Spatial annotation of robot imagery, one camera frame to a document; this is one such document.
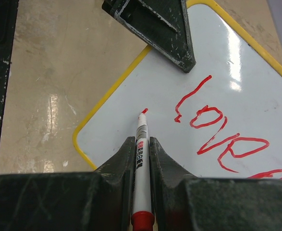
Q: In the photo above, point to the yellow framed whiteboard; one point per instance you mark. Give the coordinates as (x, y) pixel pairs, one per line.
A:
(223, 119)

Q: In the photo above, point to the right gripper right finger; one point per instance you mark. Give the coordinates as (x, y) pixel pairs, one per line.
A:
(184, 202)

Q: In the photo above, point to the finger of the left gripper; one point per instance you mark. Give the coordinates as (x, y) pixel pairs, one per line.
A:
(162, 24)

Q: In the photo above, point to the red whiteboard marker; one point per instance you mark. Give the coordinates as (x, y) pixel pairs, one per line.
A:
(142, 218)

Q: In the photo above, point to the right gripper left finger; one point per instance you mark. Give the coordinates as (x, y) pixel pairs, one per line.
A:
(78, 201)

